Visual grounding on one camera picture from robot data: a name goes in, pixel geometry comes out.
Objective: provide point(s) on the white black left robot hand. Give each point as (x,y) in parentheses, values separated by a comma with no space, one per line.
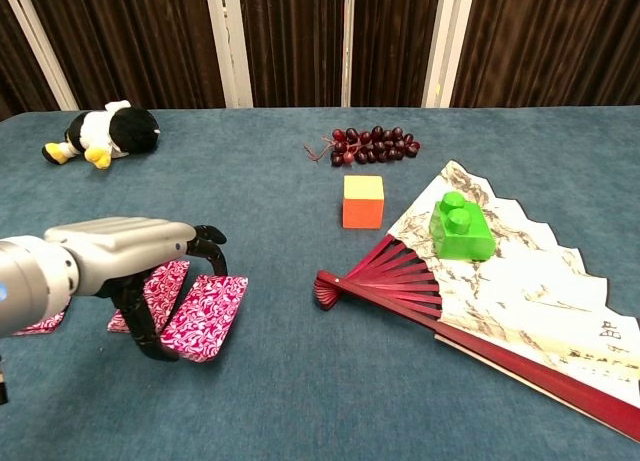
(125,251)

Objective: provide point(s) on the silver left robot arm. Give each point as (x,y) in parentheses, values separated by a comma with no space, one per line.
(35,286)

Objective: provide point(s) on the black white penguin plush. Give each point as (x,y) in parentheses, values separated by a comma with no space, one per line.
(122,131)

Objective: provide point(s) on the dark brown curtain panel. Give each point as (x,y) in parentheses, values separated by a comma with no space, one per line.
(15,81)
(550,41)
(300,41)
(140,41)

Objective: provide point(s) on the blue felt table cover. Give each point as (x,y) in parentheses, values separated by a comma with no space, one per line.
(300,391)

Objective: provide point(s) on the yellow orange cube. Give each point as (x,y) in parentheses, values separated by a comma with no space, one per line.
(362,206)

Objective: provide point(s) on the dark red grape bunch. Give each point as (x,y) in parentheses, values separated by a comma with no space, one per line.
(375,143)

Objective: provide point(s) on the thin white pole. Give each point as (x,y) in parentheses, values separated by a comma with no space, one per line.
(346,46)

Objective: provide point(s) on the green toy building block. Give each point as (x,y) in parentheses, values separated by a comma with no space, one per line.
(462,236)

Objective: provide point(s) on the red ribbed paper folding fan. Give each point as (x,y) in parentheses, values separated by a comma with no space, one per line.
(500,301)

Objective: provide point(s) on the white slanted frame post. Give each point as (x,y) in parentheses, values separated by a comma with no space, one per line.
(40,46)

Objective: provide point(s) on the white wide frame post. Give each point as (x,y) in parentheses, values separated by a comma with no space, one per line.
(445,46)
(230,46)

